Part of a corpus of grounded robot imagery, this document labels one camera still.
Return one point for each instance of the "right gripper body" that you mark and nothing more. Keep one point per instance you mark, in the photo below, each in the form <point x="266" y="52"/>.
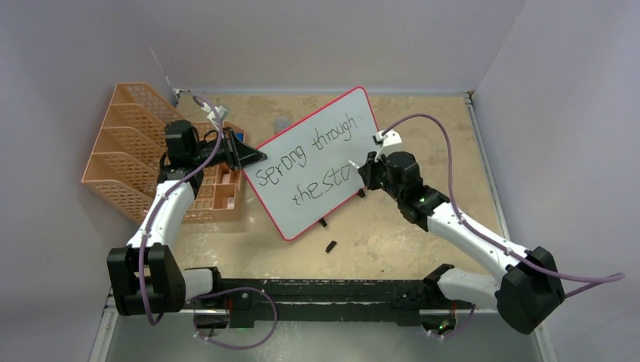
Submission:
<point x="377" y="171"/>

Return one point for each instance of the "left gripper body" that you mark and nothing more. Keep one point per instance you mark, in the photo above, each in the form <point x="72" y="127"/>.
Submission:
<point x="226" y="151"/>

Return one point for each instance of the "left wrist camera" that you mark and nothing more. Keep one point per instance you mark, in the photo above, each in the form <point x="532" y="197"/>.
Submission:
<point x="217" y="116"/>

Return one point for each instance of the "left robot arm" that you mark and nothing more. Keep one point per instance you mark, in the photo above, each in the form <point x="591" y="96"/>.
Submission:
<point x="144" y="274"/>

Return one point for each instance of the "black marker cap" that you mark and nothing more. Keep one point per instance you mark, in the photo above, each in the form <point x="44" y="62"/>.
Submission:
<point x="330" y="247"/>

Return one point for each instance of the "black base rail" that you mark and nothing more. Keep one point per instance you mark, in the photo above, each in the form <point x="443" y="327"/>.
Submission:
<point x="398" y="301"/>

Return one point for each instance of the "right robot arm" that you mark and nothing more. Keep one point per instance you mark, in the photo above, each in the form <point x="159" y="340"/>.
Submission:
<point x="521" y="285"/>

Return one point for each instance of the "clear jar of clips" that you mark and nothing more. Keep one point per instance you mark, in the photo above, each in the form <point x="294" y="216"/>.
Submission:
<point x="281" y="123"/>

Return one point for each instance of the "orange plastic file organizer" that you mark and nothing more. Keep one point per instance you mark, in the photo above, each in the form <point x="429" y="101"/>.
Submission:
<point x="124" y="163"/>

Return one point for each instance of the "red-framed whiteboard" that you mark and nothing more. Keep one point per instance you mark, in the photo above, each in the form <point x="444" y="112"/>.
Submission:
<point x="306" y="174"/>

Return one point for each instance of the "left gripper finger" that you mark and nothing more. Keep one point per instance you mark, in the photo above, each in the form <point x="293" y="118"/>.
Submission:
<point x="235" y="143"/>
<point x="246" y="159"/>

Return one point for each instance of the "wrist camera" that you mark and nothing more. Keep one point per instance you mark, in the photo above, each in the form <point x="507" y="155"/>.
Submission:
<point x="387" y="141"/>
<point x="217" y="116"/>

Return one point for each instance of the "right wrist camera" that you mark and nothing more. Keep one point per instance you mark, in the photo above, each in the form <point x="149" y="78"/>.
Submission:
<point x="387" y="141"/>

